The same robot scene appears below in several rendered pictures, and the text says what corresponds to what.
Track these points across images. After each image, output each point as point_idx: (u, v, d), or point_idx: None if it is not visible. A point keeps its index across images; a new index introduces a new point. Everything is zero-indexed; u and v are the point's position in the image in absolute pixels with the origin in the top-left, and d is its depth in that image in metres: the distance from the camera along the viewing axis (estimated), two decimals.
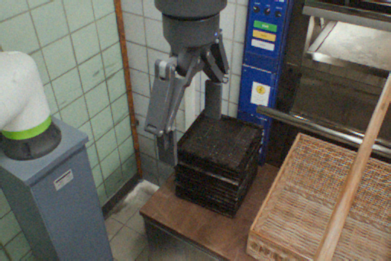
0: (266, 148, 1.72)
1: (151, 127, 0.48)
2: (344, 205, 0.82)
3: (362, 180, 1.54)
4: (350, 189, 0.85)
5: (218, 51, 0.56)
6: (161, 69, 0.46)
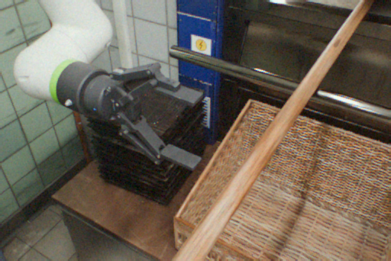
0: (215, 121, 1.41)
1: (158, 157, 0.69)
2: (249, 166, 0.51)
3: (327, 157, 1.23)
4: (266, 144, 0.55)
5: (127, 79, 0.60)
6: (126, 133, 0.70)
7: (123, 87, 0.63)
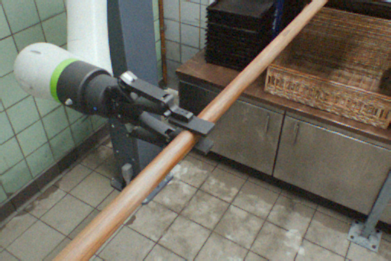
0: (279, 27, 2.07)
1: (166, 141, 0.65)
2: (182, 138, 0.56)
3: None
4: None
5: (136, 91, 0.60)
6: None
7: (124, 88, 0.63)
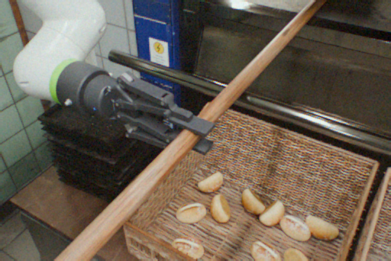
0: None
1: (166, 142, 0.65)
2: (182, 138, 0.56)
3: (285, 160, 1.23)
4: None
5: (136, 91, 0.60)
6: None
7: (124, 88, 0.63)
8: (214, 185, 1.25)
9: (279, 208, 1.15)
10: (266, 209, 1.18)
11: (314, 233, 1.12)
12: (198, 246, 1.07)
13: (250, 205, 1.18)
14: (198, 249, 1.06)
